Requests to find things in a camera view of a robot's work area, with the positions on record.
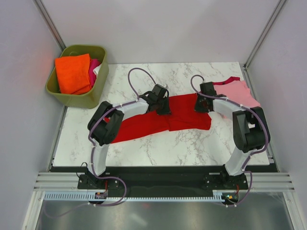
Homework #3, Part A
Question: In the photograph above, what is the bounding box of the red t-shirt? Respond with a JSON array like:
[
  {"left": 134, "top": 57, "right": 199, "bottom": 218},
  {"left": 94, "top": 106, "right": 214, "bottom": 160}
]
[{"left": 112, "top": 93, "right": 212, "bottom": 143}]

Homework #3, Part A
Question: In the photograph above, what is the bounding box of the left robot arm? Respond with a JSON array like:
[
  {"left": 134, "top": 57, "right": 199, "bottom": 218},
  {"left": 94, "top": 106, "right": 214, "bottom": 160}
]
[{"left": 87, "top": 84, "right": 171, "bottom": 188}]

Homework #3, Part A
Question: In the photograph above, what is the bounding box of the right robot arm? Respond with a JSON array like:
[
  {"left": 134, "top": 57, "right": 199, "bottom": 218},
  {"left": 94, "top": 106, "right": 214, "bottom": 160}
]
[{"left": 196, "top": 82, "right": 271, "bottom": 189}]

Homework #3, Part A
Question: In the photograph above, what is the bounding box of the folded pink t-shirt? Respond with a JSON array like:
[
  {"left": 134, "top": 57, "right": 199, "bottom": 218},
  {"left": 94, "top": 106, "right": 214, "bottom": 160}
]
[{"left": 213, "top": 80, "right": 260, "bottom": 108}]

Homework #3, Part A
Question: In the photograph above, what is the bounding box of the white garment in bin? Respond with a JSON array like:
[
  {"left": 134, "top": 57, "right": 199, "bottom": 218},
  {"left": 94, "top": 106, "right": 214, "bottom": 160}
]
[{"left": 93, "top": 65, "right": 101, "bottom": 76}]

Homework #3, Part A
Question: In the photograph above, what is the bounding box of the magenta t-shirt in bin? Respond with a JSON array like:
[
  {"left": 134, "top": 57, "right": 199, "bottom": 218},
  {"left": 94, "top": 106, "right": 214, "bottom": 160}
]
[{"left": 88, "top": 59, "right": 101, "bottom": 87}]

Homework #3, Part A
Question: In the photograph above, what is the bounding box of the orange t-shirt in bin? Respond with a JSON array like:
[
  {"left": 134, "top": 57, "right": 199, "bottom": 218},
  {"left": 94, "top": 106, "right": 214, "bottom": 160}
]
[{"left": 55, "top": 54, "right": 92, "bottom": 95}]

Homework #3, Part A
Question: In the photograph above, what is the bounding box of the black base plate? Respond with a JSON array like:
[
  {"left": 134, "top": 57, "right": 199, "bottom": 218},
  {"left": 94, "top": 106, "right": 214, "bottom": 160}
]
[{"left": 78, "top": 166, "right": 248, "bottom": 197}]

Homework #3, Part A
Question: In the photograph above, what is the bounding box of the aluminium rail right of table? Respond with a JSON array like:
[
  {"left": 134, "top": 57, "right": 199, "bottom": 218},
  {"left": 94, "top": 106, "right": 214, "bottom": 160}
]
[{"left": 240, "top": 66, "right": 279, "bottom": 171}]

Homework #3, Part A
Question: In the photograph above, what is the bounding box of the right aluminium frame post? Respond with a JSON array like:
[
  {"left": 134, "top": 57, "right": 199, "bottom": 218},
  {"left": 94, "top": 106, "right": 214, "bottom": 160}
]
[{"left": 242, "top": 0, "right": 288, "bottom": 71}]

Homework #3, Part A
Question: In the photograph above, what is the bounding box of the aluminium frame post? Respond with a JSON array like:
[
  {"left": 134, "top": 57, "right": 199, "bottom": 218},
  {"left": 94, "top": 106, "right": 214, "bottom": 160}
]
[
  {"left": 242, "top": 0, "right": 288, "bottom": 71},
  {"left": 33, "top": 0, "right": 66, "bottom": 51}
]

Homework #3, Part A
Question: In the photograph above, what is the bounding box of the left aluminium frame post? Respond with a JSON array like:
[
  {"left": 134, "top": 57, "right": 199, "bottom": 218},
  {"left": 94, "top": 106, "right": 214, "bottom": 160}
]
[{"left": 33, "top": 0, "right": 66, "bottom": 51}]

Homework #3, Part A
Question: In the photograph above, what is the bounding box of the aluminium rail front crossbar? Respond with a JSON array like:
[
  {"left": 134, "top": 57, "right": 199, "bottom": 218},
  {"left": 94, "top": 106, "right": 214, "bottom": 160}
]
[{"left": 34, "top": 172, "right": 295, "bottom": 192}]

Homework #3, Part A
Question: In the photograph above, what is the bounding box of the grey slotted cable duct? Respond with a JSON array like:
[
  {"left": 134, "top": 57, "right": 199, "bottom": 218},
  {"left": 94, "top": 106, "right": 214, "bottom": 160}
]
[{"left": 44, "top": 190, "right": 238, "bottom": 202}]

